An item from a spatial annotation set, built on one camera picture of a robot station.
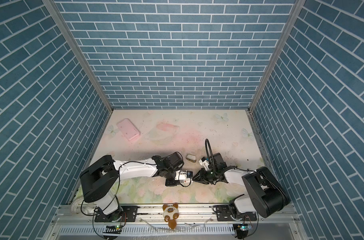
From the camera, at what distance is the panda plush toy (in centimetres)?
72

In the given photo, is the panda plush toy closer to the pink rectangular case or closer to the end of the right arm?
the end of the right arm

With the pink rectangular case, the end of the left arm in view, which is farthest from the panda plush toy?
the pink rectangular case

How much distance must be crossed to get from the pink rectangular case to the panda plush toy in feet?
1.68

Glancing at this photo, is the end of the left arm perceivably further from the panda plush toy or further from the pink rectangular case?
the pink rectangular case

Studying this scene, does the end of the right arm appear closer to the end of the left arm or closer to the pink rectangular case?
the end of the left arm

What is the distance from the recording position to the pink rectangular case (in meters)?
1.04

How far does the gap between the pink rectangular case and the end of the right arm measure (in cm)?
52

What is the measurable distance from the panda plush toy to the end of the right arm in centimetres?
19

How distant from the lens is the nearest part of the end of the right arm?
0.69m
